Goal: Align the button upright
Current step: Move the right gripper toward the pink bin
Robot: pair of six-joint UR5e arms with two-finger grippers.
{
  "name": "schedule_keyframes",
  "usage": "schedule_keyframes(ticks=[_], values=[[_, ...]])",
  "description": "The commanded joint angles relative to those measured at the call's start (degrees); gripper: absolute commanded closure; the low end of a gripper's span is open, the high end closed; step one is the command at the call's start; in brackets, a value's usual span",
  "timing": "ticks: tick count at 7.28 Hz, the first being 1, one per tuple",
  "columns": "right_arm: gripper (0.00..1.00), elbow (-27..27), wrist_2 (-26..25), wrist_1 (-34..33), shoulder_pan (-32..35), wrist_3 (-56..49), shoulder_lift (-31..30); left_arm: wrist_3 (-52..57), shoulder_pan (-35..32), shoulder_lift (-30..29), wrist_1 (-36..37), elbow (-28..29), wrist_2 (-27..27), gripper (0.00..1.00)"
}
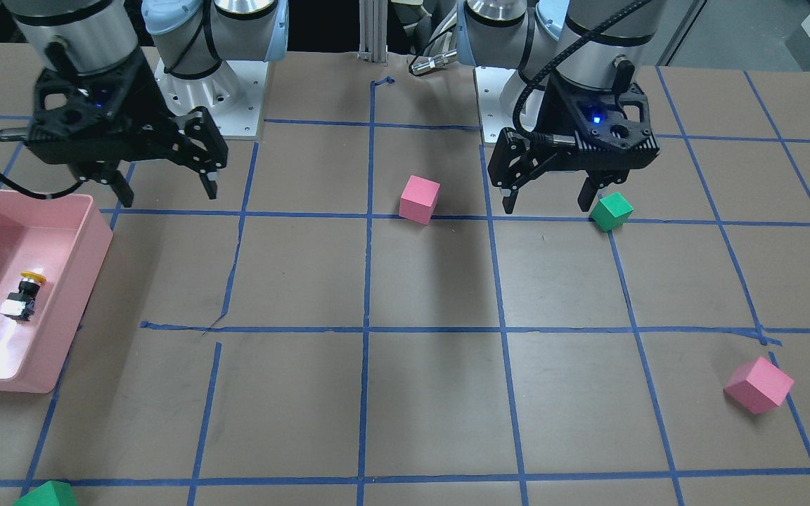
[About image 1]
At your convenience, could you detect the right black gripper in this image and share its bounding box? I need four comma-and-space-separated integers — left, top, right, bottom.
26, 47, 229, 208

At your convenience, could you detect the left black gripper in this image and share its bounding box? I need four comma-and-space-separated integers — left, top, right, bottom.
487, 72, 661, 214

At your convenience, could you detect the yellow push button switch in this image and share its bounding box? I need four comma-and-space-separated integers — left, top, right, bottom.
0, 271, 47, 321

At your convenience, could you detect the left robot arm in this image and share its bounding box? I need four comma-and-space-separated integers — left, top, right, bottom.
454, 1, 665, 214

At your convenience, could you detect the green cube near left arm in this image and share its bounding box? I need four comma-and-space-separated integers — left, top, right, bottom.
589, 193, 634, 233

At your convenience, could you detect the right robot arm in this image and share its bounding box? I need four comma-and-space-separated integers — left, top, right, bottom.
0, 1, 289, 207

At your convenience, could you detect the pink cube centre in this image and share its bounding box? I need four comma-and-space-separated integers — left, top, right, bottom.
398, 175, 441, 226

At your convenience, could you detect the pink cube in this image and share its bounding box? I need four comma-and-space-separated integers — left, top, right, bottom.
398, 175, 441, 226
724, 356, 795, 415

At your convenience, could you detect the pink plastic bin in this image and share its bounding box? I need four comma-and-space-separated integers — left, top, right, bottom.
0, 190, 113, 393

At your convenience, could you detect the pink cube far side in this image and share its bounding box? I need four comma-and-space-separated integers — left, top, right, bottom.
724, 356, 795, 415

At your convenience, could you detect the green cube near bin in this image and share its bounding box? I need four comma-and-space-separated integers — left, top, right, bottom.
13, 481, 78, 506

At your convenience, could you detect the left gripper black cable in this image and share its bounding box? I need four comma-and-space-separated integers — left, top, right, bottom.
512, 0, 655, 145

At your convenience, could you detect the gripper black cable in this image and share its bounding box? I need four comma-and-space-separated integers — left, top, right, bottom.
0, 131, 89, 200
512, 0, 655, 145

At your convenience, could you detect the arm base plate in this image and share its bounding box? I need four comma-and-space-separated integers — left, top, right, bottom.
475, 67, 526, 146
155, 60, 273, 141

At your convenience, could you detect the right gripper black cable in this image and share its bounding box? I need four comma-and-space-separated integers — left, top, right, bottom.
0, 131, 89, 200

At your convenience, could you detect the aluminium profile post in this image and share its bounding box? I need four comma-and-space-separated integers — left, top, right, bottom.
357, 0, 388, 66

